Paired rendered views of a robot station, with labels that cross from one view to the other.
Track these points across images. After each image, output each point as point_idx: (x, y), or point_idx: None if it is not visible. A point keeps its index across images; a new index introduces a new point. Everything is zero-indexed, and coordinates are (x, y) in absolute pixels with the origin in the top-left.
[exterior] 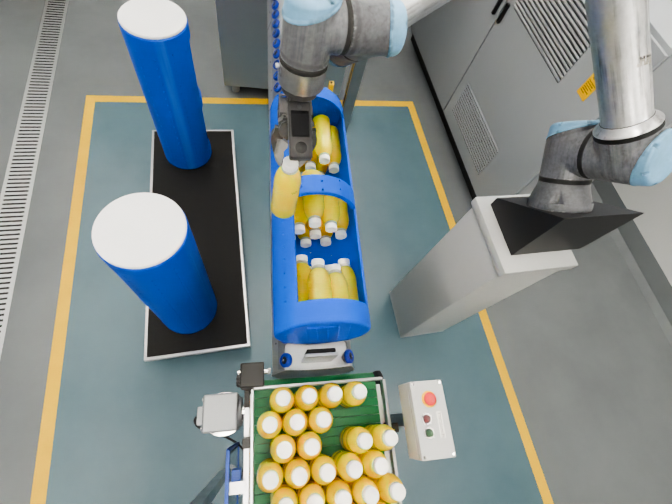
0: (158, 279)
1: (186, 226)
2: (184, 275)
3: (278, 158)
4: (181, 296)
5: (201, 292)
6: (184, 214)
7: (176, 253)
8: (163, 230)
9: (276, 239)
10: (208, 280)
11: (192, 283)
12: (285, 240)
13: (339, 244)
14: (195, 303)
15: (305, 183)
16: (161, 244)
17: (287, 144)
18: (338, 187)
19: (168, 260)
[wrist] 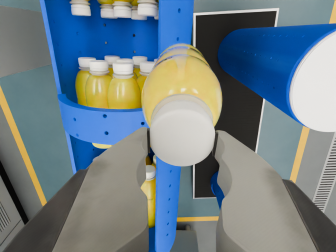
0: (320, 25)
1: (291, 85)
2: (279, 40)
3: (243, 149)
4: (271, 31)
5: (244, 44)
6: (288, 103)
7: (310, 47)
8: (321, 79)
9: (187, 37)
10: (232, 62)
11: (261, 42)
12: (175, 21)
13: (93, 55)
14: (249, 36)
15: (135, 128)
16: (328, 58)
17: (230, 235)
18: (78, 122)
19: (322, 36)
